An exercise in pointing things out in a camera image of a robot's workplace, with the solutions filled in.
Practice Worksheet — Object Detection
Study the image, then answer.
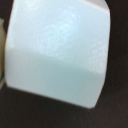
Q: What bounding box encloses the light blue milk carton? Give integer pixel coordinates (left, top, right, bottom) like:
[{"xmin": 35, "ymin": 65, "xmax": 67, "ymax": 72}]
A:
[{"xmin": 5, "ymin": 0, "xmax": 110, "ymax": 108}]

